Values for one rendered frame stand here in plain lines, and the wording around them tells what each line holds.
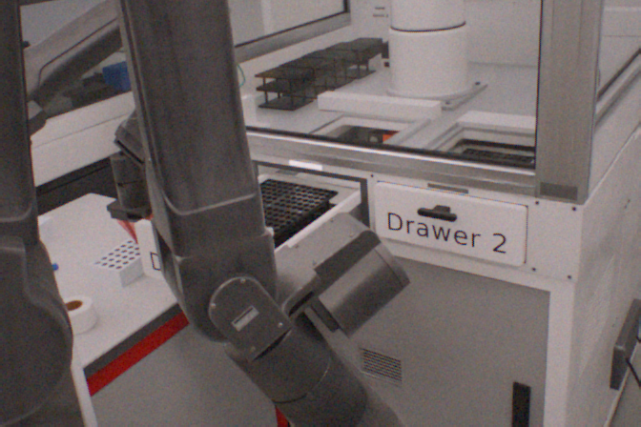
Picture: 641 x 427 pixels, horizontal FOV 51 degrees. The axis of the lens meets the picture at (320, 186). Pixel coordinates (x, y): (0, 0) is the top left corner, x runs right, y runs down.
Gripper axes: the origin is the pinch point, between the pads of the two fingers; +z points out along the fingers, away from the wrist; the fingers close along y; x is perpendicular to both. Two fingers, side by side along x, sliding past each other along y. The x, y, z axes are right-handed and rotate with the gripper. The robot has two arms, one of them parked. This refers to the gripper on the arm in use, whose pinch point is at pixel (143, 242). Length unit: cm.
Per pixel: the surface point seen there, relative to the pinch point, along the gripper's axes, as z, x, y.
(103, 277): 3.8, 9.4, 3.2
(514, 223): -9, -14, -72
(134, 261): 1.7, 4.7, -1.4
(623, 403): 82, -85, -91
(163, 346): 13.6, 13.0, -13.0
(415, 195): -11, -16, -54
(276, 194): -8.2, -13.6, -25.1
